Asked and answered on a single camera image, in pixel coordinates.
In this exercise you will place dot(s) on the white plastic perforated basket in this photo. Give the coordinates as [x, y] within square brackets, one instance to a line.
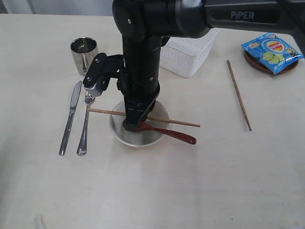
[184, 56]

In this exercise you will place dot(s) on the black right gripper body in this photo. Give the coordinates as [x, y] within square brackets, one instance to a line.
[141, 66]

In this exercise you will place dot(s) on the blue chips bag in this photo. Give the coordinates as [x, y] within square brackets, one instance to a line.
[272, 52]

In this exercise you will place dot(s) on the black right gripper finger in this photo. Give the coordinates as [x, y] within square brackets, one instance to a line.
[147, 106]
[133, 110]

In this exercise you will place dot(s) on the silver metal knife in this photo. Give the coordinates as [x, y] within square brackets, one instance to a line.
[73, 105]

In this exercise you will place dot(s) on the wooden chopstick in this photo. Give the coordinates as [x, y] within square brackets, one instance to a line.
[238, 95]
[149, 117]

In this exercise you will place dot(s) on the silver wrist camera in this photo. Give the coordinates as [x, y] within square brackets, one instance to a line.
[101, 70]

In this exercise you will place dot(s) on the pale green ceramic bowl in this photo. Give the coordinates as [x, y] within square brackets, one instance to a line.
[137, 139]

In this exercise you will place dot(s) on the stainless steel cup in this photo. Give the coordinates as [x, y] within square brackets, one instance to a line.
[83, 50]

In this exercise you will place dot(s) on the silver metal fork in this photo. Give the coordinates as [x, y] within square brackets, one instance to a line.
[82, 147]

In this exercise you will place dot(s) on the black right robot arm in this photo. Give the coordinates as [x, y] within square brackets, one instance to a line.
[144, 24]

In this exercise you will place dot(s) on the white curtain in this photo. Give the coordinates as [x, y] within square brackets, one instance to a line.
[58, 7]

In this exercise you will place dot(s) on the dark red wooden spoon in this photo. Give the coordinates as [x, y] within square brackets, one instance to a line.
[143, 126]

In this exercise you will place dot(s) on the brown round wooden plate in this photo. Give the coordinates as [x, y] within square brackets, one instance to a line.
[257, 65]

